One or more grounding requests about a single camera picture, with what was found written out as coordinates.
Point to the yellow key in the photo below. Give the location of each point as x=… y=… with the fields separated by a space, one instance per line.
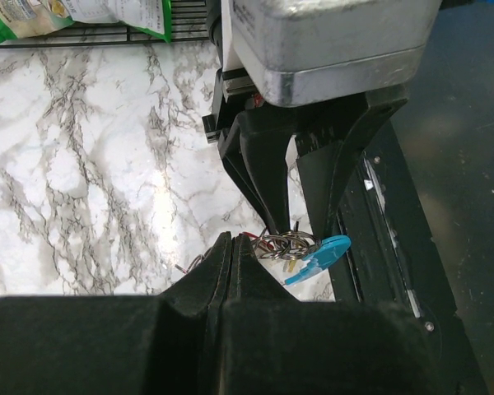
x=289 y=266

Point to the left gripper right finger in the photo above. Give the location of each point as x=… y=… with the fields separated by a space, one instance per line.
x=272 y=343

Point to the blue key tag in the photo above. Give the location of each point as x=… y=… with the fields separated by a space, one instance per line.
x=329 y=252

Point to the grey curved keyring holder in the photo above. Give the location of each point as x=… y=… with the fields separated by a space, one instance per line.
x=275 y=250

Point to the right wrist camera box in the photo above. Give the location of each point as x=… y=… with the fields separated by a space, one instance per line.
x=302 y=52

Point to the black wire basket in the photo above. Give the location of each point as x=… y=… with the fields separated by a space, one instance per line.
x=188 y=24

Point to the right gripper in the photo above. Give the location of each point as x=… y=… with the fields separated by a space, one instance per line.
x=253 y=152

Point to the green snack packet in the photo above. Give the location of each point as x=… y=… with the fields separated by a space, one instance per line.
x=22 y=19

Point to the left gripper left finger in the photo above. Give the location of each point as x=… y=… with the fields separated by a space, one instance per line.
x=120 y=344

